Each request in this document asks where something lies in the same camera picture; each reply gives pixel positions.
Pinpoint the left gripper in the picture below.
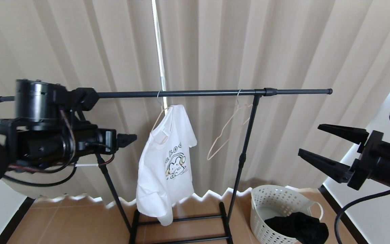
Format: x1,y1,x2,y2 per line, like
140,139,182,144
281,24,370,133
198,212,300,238
63,127,118,157

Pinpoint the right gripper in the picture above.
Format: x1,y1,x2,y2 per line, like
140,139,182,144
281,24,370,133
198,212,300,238
298,124,390,198

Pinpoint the white printed T-shirt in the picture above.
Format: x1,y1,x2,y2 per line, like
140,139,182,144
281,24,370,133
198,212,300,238
136,104,198,226

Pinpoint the black garment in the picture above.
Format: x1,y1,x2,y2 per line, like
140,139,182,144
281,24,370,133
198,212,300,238
264,212,329,244

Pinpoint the pink clothes hanger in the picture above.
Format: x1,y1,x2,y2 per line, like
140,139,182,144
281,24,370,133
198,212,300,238
150,90,176,144
207,90,253,161

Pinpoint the white laundry basket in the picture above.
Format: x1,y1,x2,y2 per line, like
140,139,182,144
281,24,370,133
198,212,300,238
250,185,324,244

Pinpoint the black clothes rack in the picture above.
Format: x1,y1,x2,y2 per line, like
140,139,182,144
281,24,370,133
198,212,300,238
0,88,333,244

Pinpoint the beige curtain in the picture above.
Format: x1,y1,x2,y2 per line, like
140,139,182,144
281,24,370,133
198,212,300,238
0,0,390,207

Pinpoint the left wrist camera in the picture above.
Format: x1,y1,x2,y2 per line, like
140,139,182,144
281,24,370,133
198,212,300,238
67,87,100,112

